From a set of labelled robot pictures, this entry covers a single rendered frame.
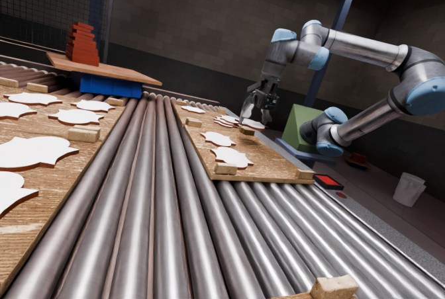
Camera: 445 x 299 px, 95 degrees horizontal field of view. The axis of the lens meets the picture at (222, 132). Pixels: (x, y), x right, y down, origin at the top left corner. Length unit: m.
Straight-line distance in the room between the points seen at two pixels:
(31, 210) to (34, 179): 0.08
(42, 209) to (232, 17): 5.74
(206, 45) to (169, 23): 1.02
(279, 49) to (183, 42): 5.03
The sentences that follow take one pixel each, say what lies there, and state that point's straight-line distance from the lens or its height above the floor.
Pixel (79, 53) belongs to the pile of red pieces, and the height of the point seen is 1.09.
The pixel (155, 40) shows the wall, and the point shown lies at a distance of 5.76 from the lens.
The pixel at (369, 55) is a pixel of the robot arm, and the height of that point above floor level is 1.37.
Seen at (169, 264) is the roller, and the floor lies 0.92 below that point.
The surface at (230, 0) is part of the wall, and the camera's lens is 5.98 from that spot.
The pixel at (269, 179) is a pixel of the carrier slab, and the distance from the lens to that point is 0.60.
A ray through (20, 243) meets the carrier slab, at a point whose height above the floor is 0.94.
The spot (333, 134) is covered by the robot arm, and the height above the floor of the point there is 1.04.
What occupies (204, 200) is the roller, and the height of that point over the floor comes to 0.91.
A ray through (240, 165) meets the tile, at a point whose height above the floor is 0.95.
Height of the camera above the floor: 1.17
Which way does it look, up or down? 15 degrees down
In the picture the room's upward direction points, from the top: 15 degrees clockwise
